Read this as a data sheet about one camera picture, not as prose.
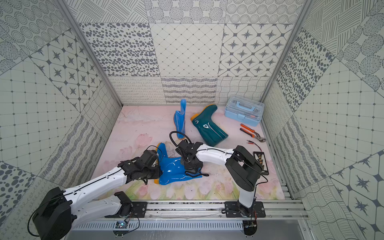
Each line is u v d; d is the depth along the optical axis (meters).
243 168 0.46
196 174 0.81
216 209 0.76
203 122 1.05
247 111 1.02
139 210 0.74
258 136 1.03
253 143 0.99
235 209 0.74
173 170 0.87
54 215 0.39
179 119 0.84
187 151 0.70
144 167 0.65
